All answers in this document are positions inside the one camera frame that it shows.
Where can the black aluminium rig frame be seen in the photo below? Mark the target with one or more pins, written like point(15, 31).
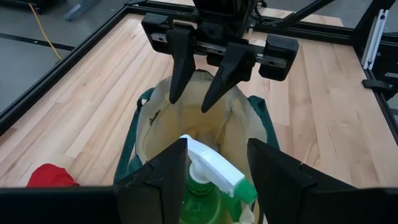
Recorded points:
point(62, 70)

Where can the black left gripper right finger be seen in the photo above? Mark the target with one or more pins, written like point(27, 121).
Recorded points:
point(280, 186)

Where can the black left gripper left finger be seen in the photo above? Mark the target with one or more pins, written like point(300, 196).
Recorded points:
point(155, 189)

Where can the silver aluminium extrusion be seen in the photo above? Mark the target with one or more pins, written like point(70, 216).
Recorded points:
point(374, 40)

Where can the green spray bottle white trigger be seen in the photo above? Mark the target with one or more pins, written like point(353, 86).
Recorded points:
point(211, 168)

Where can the red and black gardening glove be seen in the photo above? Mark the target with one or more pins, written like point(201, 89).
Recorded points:
point(51, 177)

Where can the cream and green gardening bag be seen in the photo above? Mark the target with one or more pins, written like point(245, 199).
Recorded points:
point(174, 124)

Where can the grey desk leg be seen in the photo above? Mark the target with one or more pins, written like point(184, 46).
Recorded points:
point(82, 9)

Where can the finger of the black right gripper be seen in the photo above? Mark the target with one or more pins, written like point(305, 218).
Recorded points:
point(230, 68)
point(183, 62)

